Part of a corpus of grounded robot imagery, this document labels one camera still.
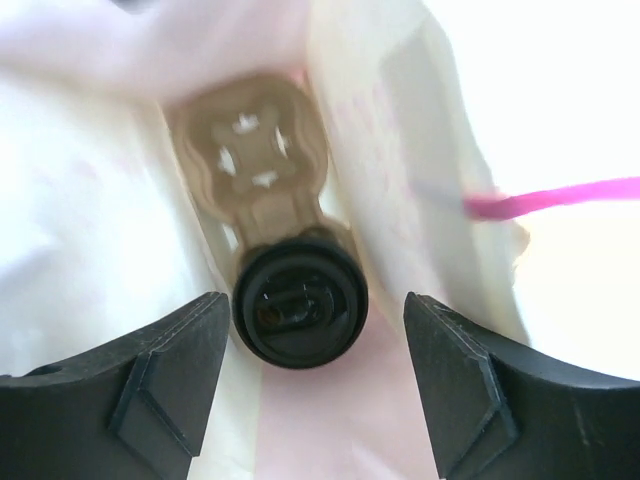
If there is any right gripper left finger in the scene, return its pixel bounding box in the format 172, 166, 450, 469
1, 292, 229, 479

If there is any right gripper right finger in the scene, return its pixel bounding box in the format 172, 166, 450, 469
404, 293, 639, 480

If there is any pink and beige paper bag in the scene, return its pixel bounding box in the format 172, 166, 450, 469
0, 0, 640, 480

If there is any black cup lid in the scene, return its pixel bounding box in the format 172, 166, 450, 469
231, 236, 369, 370

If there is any brown cup carrier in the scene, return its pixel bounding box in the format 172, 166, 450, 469
167, 73, 357, 286

